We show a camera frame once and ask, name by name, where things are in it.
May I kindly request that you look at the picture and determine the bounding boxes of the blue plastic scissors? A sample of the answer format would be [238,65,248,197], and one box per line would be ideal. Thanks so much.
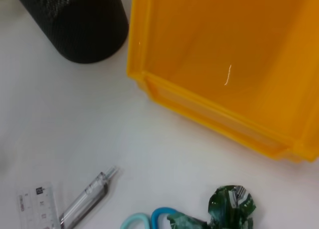
[120,207,180,229]

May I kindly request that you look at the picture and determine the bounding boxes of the clear grey ballpoint pen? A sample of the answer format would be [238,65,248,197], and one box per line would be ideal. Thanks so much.
[58,165,120,229]

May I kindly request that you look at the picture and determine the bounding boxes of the clear plastic ruler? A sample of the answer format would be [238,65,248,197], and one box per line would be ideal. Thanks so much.
[16,181,62,229]

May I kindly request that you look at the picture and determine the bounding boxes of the black mesh pen holder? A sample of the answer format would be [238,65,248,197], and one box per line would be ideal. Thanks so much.
[11,0,130,64]

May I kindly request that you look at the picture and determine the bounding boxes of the yellow plastic storage bin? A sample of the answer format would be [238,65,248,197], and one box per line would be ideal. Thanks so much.
[126,0,319,163]

